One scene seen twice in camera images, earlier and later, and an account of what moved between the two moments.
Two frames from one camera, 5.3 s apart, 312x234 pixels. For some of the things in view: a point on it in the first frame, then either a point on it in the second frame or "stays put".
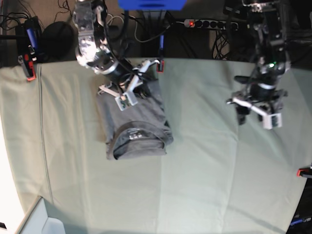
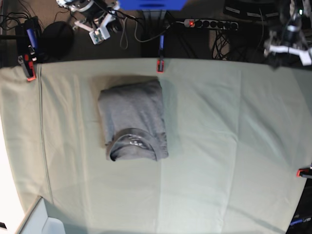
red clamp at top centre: x=161 y=50 stays put
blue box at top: x=152 y=5 stays put
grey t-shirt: x=140 y=130 stays put
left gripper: x=121 y=74 → x=96 y=12
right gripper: x=261 y=93 → x=293 y=36
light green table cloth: x=219 y=176 stays put
